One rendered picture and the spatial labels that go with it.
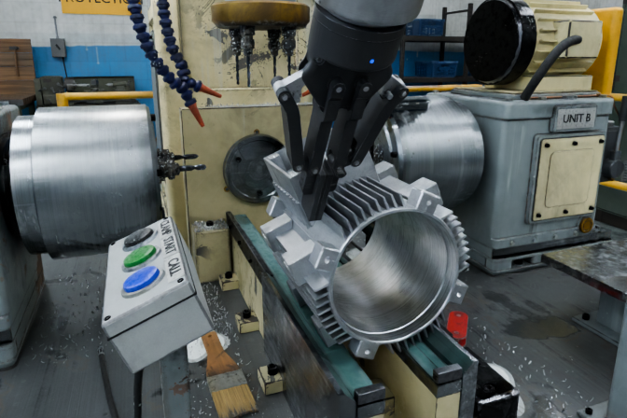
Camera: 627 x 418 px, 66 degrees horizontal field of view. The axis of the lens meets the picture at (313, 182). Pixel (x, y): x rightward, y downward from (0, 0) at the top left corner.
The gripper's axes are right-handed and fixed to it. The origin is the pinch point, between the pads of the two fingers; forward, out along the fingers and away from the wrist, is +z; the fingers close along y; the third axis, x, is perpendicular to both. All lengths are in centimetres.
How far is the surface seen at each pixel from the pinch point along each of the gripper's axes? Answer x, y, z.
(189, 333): 13.9, 15.1, 0.2
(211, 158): -41, 4, 31
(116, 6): -514, 24, 218
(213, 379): 3.8, 10.5, 32.1
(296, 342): 8.2, 1.9, 17.4
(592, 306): 6, -58, 32
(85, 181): -22.9, 25.0, 17.5
